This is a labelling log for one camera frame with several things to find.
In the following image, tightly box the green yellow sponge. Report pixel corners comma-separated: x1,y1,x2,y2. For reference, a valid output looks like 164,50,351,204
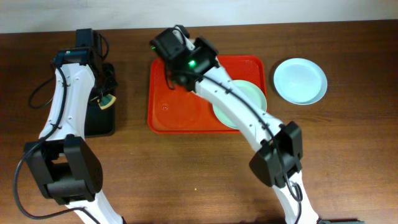
97,94,116,110

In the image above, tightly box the light green plate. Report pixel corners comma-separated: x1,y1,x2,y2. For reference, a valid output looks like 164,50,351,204
213,80,267,129

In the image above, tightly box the light blue plate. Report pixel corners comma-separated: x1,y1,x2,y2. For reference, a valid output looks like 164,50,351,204
273,58,328,105

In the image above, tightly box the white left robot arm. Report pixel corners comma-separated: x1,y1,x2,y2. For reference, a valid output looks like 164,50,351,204
12,29,125,223

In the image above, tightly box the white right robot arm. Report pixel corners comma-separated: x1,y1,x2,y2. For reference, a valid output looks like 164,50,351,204
150,25,321,224

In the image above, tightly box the black plastic tray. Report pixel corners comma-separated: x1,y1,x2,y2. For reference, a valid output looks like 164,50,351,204
85,94,116,138

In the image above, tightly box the red plastic tray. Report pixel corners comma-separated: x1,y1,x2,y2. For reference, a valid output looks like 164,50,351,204
147,55,266,134

